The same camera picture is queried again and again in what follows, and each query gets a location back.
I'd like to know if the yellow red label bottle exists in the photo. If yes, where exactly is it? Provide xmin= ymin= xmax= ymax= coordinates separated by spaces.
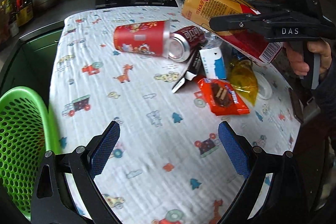
xmin=159 ymin=0 xmax=284 ymax=67

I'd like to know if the blue white milk carton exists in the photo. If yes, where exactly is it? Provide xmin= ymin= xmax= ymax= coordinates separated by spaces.
xmin=199 ymin=47 xmax=227 ymax=80

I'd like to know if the yellow plastic wrapper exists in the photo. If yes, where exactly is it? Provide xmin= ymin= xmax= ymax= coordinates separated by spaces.
xmin=228 ymin=58 xmax=259 ymax=106

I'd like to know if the red cola can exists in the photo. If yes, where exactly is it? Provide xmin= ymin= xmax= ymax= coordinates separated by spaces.
xmin=168 ymin=26 xmax=206 ymax=63

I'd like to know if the black white medicine box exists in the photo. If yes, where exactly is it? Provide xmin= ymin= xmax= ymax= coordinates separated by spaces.
xmin=171 ymin=50 xmax=202 ymax=93

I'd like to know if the orange wafer snack packet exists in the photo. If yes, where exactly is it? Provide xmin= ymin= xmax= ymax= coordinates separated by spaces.
xmin=198 ymin=78 xmax=250 ymax=116

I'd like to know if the red cartoon paper cup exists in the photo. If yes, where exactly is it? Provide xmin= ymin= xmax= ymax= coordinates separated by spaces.
xmin=113 ymin=20 xmax=170 ymax=58

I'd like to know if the white plastic cup lid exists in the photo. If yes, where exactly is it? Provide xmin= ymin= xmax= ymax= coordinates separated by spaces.
xmin=254 ymin=71 xmax=273 ymax=100

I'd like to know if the person right hand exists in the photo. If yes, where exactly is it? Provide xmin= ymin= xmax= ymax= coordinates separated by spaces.
xmin=284 ymin=40 xmax=332 ymax=78

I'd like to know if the green perforated plastic basket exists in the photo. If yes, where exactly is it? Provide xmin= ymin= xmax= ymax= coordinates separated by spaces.
xmin=1 ymin=86 xmax=62 ymax=219

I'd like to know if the black smartphone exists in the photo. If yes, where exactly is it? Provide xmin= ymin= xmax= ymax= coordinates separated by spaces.
xmin=288 ymin=88 xmax=304 ymax=124

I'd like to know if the white patterned table cloth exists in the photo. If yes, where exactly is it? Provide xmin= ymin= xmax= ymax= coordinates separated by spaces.
xmin=50 ymin=7 xmax=300 ymax=223

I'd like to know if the oil and sauce bottle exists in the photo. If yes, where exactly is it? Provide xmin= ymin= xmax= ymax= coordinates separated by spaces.
xmin=2 ymin=0 xmax=34 ymax=37

